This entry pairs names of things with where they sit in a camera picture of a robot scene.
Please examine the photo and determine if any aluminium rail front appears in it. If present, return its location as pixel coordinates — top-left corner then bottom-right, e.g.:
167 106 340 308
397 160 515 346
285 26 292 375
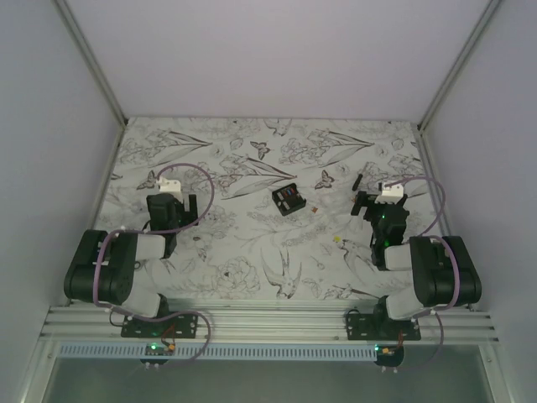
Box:
40 300 499 345

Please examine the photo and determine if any floral printed mat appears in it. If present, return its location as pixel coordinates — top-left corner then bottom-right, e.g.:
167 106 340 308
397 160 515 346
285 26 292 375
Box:
96 118 440 301

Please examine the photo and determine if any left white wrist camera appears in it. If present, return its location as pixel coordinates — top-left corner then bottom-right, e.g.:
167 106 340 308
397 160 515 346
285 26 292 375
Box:
157 176 182 194

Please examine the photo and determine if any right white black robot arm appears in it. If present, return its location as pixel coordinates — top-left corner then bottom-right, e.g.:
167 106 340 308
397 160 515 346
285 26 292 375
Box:
351 191 482 340

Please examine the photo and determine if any right green circuit board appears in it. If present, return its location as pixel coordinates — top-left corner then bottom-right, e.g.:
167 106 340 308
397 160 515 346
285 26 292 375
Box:
374 345 404 368

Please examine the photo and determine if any black screwdriver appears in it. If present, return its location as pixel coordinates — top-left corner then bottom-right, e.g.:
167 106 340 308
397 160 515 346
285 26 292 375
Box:
352 174 363 191

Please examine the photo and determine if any left green circuit board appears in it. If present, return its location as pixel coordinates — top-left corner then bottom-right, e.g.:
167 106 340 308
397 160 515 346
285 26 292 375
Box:
140 343 175 366

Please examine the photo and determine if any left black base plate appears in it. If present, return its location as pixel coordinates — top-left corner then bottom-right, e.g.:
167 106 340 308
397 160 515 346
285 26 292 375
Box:
121 314 198 339

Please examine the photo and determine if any black fuse box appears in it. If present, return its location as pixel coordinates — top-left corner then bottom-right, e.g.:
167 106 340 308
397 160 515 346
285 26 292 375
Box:
272 183 306 217

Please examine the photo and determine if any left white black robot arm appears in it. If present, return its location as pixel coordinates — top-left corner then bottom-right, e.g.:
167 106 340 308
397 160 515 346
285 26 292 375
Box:
64 193 198 338

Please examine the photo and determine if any white slotted cable duct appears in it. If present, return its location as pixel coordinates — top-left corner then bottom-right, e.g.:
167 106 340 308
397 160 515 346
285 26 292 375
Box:
57 342 376 362

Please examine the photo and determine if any green circuit board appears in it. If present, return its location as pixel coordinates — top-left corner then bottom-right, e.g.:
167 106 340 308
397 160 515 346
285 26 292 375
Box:
140 343 175 366
374 345 404 368

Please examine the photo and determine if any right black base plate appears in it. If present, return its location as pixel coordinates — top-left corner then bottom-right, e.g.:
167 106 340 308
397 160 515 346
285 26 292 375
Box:
344 309 421 342

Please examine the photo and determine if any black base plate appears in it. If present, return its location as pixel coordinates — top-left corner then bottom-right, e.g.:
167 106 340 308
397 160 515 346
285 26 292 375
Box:
121 314 198 339
344 309 421 342

